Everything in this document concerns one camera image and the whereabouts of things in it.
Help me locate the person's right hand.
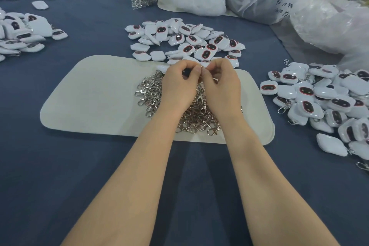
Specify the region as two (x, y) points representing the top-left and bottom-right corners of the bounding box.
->
(202, 58), (244, 124)

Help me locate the person's left hand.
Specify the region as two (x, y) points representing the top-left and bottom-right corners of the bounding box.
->
(159, 60), (203, 118)

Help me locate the pile of metal clasps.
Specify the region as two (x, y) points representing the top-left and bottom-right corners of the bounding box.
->
(135, 70), (222, 136)

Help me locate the pile of finished fobs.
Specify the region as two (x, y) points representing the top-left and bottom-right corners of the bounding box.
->
(259, 61), (369, 171)

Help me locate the person's left forearm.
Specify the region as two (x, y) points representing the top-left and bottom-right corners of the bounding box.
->
(60, 113), (189, 246)

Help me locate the person's right forearm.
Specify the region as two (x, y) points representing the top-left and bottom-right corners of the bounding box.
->
(224, 114), (341, 246)

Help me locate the cream felt work mat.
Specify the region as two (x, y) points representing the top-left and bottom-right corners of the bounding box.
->
(40, 54), (276, 146)

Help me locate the crumpled clear plastic bag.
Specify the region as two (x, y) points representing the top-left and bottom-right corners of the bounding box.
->
(291, 0), (369, 71)

